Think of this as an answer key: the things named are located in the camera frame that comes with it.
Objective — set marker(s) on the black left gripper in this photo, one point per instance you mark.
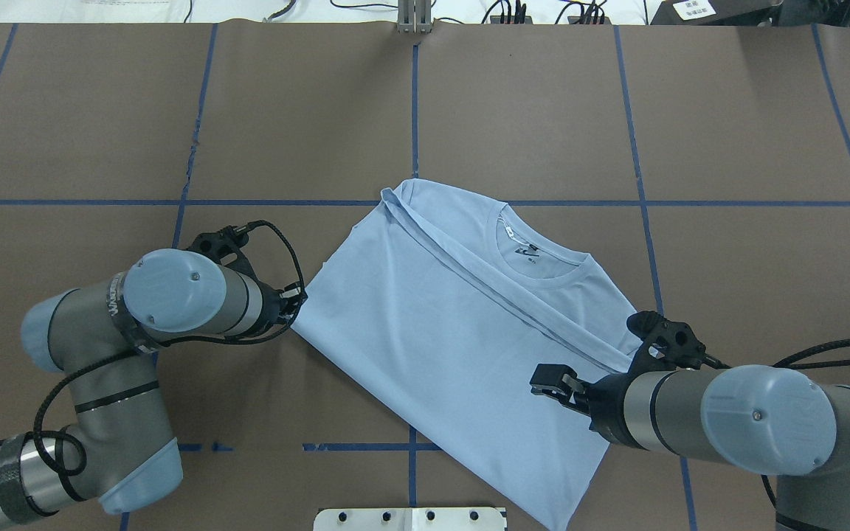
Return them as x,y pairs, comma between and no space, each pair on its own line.
272,307

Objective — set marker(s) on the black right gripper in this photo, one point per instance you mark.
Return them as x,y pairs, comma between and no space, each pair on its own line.
606,404

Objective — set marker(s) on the light blue t-shirt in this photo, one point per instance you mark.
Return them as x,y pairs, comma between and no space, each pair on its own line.
441,303

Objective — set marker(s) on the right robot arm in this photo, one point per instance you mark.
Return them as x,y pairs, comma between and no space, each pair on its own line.
765,420

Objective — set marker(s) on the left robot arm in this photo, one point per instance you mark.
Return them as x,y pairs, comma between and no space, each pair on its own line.
103,433

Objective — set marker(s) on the black power strip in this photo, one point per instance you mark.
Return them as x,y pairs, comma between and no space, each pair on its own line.
583,13
507,13

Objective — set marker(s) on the black box with label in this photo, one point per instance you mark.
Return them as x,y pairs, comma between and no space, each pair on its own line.
714,13

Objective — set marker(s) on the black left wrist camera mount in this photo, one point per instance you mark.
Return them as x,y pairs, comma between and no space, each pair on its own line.
224,247

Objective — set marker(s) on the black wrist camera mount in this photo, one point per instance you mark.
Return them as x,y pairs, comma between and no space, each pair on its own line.
224,247
665,345

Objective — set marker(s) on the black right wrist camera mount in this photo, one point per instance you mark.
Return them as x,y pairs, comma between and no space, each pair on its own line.
665,345

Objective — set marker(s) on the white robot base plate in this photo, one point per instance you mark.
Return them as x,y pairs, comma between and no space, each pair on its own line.
412,518

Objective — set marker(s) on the grey aluminium frame post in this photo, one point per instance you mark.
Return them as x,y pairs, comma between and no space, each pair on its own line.
414,16

